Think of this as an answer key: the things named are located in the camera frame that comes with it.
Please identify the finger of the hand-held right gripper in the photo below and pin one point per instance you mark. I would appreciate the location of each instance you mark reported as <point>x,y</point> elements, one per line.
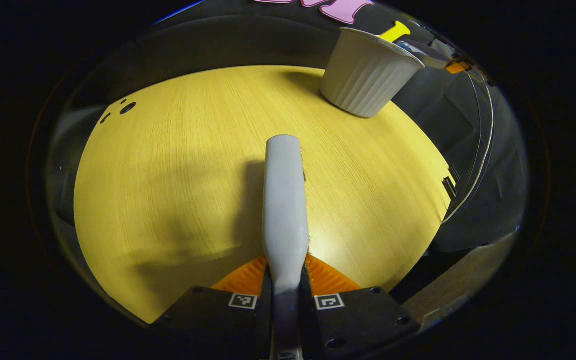
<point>458,66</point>

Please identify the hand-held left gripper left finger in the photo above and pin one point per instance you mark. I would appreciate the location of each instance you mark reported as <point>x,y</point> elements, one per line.
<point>218,320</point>

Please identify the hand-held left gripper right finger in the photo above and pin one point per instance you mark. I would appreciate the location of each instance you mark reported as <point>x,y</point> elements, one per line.
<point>363,320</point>

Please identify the grey dustpan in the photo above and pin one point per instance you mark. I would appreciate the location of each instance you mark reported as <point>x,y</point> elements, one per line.
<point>425,54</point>

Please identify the white ribbed garbage bin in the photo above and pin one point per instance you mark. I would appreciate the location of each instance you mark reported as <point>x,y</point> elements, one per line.
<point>363,75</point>

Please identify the small grey broom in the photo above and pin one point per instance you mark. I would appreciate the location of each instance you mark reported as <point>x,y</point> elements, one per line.
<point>285,200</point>

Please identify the black desk edge bracket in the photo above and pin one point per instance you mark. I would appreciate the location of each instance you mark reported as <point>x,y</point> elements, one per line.
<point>449,186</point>

